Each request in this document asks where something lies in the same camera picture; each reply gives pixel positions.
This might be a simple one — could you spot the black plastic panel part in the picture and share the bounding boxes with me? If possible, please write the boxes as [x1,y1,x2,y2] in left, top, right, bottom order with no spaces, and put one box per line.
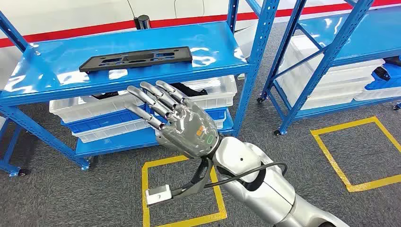
[78,46,193,73]

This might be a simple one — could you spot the black curved strip part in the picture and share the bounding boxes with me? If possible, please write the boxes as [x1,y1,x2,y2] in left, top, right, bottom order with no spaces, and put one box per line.
[170,82,208,97]

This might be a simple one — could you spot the blue metal shelf rack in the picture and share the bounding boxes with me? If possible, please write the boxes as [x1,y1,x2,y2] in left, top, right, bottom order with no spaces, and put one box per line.
[257,0,401,136]
[0,0,281,178]

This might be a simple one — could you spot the small black part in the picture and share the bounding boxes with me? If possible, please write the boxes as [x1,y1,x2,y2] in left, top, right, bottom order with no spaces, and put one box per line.
[92,91,120,100]

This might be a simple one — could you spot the blue plastic bin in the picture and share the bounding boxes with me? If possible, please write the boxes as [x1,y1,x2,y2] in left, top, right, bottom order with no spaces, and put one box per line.
[147,106,228,123]
[365,62,401,91]
[61,108,148,134]

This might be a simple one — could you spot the yellow floor tape square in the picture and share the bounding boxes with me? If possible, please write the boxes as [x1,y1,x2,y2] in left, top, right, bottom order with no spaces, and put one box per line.
[310,116,401,192]
[141,155,228,227]

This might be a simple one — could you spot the stacked white plastic bins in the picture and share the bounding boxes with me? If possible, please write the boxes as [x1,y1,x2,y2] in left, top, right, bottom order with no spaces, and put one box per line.
[275,34,386,111]

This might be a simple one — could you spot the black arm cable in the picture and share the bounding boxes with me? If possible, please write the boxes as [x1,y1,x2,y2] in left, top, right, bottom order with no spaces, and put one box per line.
[203,162,288,189]

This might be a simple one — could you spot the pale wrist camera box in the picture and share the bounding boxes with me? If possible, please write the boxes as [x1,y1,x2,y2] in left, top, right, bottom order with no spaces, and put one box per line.
[145,184,172,206]

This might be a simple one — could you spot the black stanchion post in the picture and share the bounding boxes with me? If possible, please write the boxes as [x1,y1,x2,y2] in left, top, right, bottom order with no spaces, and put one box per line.
[134,15,152,30]

